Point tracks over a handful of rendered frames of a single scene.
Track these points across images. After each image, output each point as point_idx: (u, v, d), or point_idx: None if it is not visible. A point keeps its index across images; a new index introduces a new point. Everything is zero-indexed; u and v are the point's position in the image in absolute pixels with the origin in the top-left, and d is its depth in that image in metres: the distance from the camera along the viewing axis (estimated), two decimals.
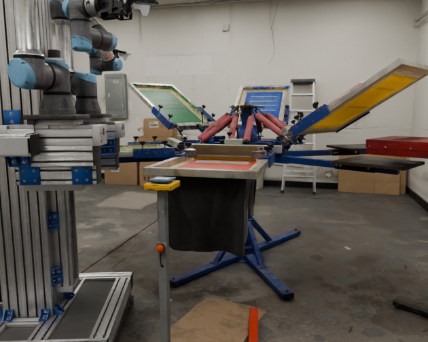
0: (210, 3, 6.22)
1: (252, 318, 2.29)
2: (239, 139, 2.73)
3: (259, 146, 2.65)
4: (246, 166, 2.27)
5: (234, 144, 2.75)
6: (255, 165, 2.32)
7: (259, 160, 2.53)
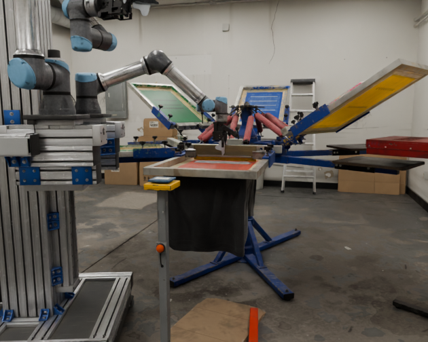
0: (210, 3, 6.22)
1: (252, 318, 2.29)
2: (239, 139, 2.73)
3: (259, 146, 2.65)
4: (246, 166, 2.27)
5: (234, 144, 2.75)
6: (255, 165, 2.32)
7: (259, 160, 2.53)
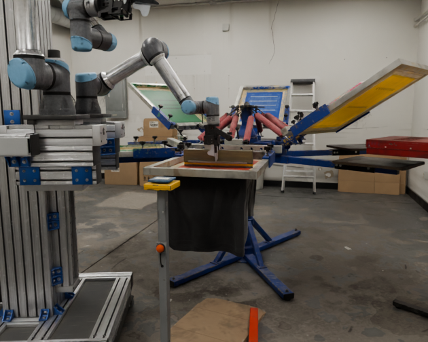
0: (210, 3, 6.22)
1: (252, 318, 2.29)
2: (239, 139, 2.73)
3: (259, 146, 2.65)
4: None
5: (234, 144, 2.75)
6: (255, 165, 2.32)
7: (259, 161, 2.53)
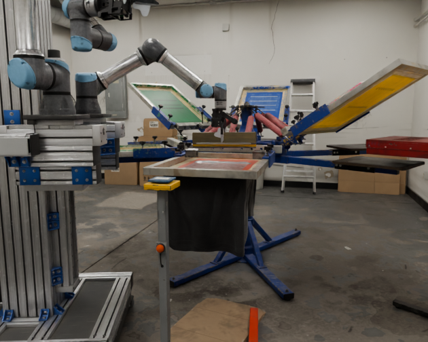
0: (210, 3, 6.22)
1: (252, 318, 2.29)
2: None
3: (259, 146, 2.65)
4: (246, 166, 2.27)
5: None
6: (255, 165, 2.32)
7: (259, 160, 2.53)
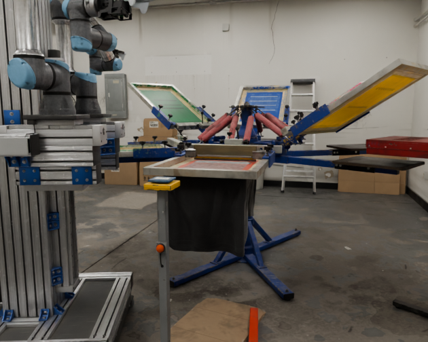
0: (210, 3, 6.22)
1: (252, 318, 2.29)
2: (239, 139, 2.73)
3: (259, 146, 2.65)
4: (246, 166, 2.27)
5: (234, 144, 2.75)
6: (255, 165, 2.32)
7: (259, 160, 2.53)
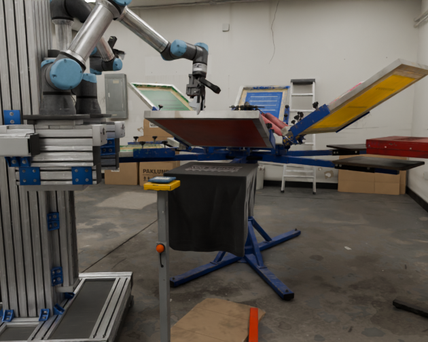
0: (210, 3, 6.22)
1: (252, 318, 2.29)
2: None
3: None
4: (247, 135, 2.25)
5: None
6: None
7: None
